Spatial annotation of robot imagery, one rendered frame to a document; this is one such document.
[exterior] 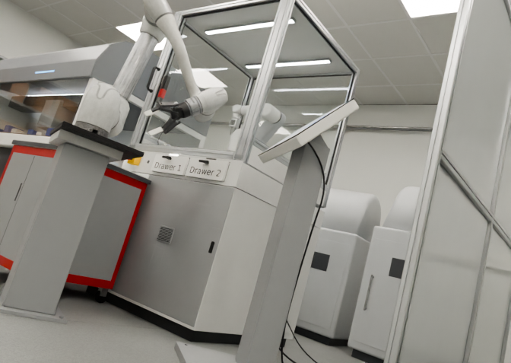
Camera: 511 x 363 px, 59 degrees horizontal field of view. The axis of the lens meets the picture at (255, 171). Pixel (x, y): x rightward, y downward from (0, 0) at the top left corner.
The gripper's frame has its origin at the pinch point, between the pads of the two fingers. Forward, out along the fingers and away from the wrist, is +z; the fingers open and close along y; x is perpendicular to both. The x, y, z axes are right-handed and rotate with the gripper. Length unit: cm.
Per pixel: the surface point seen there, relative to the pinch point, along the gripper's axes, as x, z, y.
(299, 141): 61, -40, 27
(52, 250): 32, 60, -16
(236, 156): 17, -38, -30
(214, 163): 10.6, -27.9, -37.4
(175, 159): -14, -15, -53
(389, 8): -77, -244, -62
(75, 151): 3.6, 35.1, 4.6
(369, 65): -106, -278, -160
